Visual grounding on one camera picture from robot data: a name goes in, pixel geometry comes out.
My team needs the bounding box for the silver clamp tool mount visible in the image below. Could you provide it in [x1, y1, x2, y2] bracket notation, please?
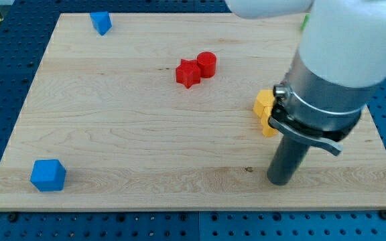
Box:
[269, 53, 377, 156]

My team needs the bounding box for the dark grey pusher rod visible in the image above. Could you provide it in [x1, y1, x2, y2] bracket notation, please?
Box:
[267, 136, 310, 185]

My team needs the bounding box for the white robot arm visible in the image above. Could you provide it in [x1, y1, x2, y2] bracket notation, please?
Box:
[227, 0, 386, 185]

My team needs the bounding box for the yellow heart block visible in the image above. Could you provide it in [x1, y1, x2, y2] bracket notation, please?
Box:
[261, 106, 278, 137]

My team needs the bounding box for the yellow hexagon block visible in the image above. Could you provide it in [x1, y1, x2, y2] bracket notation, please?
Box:
[253, 90, 275, 118]

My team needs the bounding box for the green block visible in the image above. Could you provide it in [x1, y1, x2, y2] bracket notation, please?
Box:
[301, 13, 310, 31]

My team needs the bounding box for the red cylinder block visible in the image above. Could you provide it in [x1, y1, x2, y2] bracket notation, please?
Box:
[196, 52, 217, 78]

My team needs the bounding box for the red star block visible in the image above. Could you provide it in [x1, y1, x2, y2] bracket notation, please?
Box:
[176, 59, 201, 88]

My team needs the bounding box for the wooden board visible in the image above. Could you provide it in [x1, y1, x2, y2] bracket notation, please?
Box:
[0, 13, 386, 212]

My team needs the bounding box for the blue pentagon block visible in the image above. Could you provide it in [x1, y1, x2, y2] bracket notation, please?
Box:
[90, 11, 112, 35]

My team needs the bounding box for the blue cube block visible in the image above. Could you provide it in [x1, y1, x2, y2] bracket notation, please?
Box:
[29, 159, 66, 191]

